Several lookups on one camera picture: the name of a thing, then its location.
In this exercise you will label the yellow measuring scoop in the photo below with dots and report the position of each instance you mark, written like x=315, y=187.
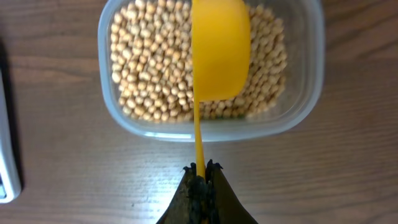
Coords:
x=221, y=48

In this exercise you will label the pile of soybeans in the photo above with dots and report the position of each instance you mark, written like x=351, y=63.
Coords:
x=151, y=63

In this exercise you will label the clear plastic container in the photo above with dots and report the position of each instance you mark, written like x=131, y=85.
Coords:
x=305, y=44

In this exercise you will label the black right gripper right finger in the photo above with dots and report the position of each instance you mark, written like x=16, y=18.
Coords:
x=223, y=205

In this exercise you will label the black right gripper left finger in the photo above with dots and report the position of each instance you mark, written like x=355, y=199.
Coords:
x=189, y=201

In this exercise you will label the white digital kitchen scale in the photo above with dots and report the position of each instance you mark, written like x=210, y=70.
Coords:
x=11, y=185

